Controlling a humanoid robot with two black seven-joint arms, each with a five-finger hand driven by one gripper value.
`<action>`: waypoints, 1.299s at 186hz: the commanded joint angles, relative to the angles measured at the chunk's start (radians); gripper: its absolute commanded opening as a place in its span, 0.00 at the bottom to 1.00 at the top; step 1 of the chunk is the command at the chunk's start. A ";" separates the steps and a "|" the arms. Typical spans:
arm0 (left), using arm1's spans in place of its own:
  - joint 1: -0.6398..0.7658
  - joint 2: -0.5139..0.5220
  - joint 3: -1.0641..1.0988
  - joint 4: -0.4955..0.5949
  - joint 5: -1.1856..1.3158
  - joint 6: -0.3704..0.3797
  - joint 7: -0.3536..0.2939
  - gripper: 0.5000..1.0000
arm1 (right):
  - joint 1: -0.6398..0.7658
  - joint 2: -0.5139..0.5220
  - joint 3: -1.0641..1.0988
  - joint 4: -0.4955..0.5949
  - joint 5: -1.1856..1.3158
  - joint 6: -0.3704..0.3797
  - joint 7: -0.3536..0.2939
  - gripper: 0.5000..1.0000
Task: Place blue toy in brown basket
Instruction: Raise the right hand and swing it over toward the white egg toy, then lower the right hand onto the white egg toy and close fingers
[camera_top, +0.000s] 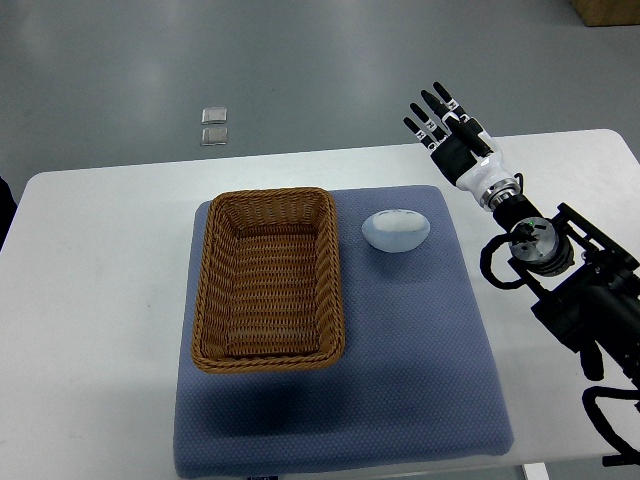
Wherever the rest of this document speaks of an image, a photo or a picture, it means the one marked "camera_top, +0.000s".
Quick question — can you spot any blue fabric mat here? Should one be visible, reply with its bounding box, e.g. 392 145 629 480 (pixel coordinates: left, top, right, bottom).
174 185 514 478

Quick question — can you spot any upper metal floor plate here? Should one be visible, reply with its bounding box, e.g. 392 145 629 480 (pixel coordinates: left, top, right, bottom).
201 107 228 125

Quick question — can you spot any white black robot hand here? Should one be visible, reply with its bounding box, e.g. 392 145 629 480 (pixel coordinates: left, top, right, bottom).
403 82 517 193

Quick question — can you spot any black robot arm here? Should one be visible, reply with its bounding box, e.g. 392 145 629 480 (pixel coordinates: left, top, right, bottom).
403 83 639 467

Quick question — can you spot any cardboard box corner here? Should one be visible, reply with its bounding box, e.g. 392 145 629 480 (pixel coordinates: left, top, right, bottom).
571 0 640 27

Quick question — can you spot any brown wicker basket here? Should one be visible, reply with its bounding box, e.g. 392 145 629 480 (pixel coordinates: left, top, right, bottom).
191 187 346 374

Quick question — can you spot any metal floor plate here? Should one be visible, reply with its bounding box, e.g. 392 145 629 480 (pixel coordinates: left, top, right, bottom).
201 107 228 125
200 126 228 146

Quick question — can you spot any lower metal floor plate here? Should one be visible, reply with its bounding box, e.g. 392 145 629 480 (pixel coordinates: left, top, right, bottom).
200 126 228 146

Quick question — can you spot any light blue egg toy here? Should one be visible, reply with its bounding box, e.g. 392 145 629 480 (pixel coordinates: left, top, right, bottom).
361 209 431 253

